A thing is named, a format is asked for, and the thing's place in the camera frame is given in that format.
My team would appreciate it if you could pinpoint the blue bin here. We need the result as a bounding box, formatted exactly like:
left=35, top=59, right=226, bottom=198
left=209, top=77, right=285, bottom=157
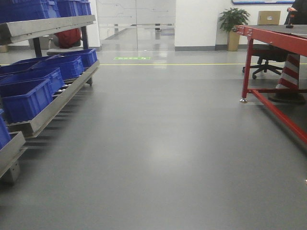
left=0, top=109, right=11, bottom=149
left=56, top=49, right=98, bottom=69
left=30, top=56, right=84, bottom=80
left=0, top=68, right=64, bottom=96
left=0, top=79, right=53, bottom=123

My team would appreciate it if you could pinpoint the brown cardboard box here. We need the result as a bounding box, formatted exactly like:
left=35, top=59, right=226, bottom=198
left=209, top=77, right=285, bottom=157
left=257, top=11, right=281, bottom=25

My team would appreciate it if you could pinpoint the blue bin bottom left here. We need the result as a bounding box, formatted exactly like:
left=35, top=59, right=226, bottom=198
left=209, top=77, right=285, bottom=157
left=0, top=109, right=11, bottom=149

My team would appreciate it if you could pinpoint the potted green plant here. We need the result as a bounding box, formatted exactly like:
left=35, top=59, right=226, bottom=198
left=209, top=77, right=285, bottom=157
left=219, top=8, right=250, bottom=51

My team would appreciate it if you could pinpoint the black office chair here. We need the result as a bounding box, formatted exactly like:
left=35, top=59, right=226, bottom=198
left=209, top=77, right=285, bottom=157
left=250, top=44, right=289, bottom=79

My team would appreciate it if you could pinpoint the person in red shirt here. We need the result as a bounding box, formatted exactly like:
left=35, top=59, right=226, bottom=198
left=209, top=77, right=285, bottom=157
left=53, top=28, right=82, bottom=49

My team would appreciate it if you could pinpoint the grey metal roller rack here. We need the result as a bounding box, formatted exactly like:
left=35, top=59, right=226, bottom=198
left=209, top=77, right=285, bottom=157
left=0, top=15, right=99, bottom=185

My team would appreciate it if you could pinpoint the blue bin front lower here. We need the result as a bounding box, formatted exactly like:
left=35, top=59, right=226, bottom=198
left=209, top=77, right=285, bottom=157
left=0, top=79, right=53, bottom=123

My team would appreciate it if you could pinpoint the red metal work table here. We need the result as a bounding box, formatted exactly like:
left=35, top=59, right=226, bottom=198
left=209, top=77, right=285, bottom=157
left=235, top=25, right=307, bottom=144

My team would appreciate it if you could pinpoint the blue bin upper shelf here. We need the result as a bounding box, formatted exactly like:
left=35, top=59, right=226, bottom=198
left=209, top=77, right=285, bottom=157
left=0, top=0, right=92, bottom=23

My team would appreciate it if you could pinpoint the red white striped cone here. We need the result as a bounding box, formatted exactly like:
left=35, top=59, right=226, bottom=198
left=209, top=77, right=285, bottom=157
left=268, top=54, right=306, bottom=104

